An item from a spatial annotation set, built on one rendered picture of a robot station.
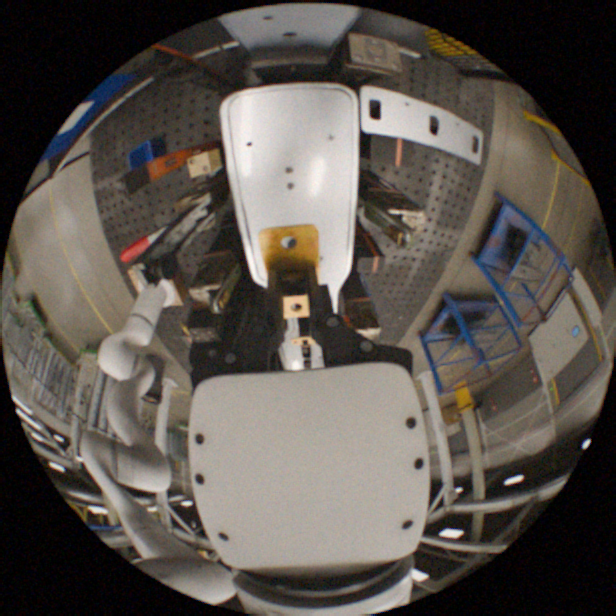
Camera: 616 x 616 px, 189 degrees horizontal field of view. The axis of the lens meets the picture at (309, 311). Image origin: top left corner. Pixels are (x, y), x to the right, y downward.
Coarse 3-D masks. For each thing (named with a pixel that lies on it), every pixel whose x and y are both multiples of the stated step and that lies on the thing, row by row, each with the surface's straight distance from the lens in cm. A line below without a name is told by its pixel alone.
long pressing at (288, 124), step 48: (240, 96) 39; (288, 96) 37; (336, 96) 38; (240, 144) 38; (288, 144) 37; (336, 144) 37; (240, 192) 39; (288, 192) 38; (336, 192) 39; (288, 240) 42; (336, 240) 43; (336, 288) 52; (288, 336) 65
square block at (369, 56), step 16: (352, 48) 36; (368, 48) 37; (384, 48) 38; (336, 64) 46; (352, 64) 36; (368, 64) 36; (384, 64) 36; (400, 64) 38; (320, 80) 66; (336, 80) 50; (352, 80) 49; (368, 80) 47
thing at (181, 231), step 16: (192, 208) 33; (176, 224) 29; (192, 224) 33; (160, 240) 26; (176, 240) 29; (144, 256) 25; (160, 256) 23; (176, 256) 28; (144, 272) 25; (160, 272) 22; (176, 272) 23; (144, 288) 26
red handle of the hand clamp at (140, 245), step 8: (200, 216) 34; (168, 224) 34; (152, 232) 35; (160, 232) 34; (144, 240) 34; (152, 240) 35; (128, 248) 35; (136, 248) 35; (144, 248) 35; (128, 256) 35
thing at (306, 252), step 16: (304, 224) 13; (272, 240) 13; (304, 240) 13; (272, 256) 14; (288, 256) 14; (304, 256) 14; (288, 272) 15; (304, 272) 15; (288, 288) 15; (304, 288) 15; (288, 304) 17; (304, 304) 17
